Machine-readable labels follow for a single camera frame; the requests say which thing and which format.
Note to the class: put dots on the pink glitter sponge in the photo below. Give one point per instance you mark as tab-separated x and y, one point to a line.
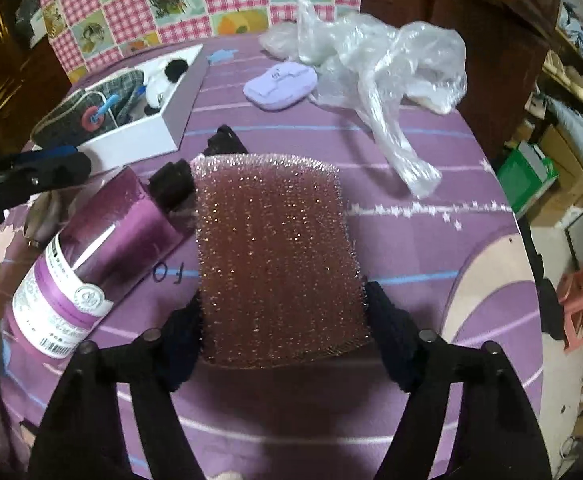
271	260

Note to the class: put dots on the brown wooden cabinet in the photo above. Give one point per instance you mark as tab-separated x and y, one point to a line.
496	25

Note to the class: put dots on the dark wooden cabinet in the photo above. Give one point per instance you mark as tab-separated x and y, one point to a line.
16	60

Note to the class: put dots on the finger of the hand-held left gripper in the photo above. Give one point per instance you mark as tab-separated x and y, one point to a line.
46	167

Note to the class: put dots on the white and black plush toy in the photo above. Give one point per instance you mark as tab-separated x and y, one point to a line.
164	82

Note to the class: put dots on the lilac pouch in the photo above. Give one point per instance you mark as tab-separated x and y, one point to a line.
281	85

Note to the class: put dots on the clear plastic bag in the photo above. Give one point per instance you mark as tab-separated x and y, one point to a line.
381	60

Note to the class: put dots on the cluttered storage shelf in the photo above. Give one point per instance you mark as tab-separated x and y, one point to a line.
576	110

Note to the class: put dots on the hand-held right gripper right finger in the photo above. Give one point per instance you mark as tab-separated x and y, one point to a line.
391	340

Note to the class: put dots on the grey plaid slipper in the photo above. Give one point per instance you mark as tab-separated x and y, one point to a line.
71	110

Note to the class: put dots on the white cardboard box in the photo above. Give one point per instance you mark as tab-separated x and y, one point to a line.
171	115

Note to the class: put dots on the purple pump bottle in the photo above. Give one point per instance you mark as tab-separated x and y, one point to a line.
121	220

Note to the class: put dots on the green box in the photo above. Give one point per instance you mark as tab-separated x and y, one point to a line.
516	180

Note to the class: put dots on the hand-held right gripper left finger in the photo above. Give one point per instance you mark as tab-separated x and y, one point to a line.
181	355

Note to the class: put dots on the pink checkered printed cloth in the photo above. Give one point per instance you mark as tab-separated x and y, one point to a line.
196	0

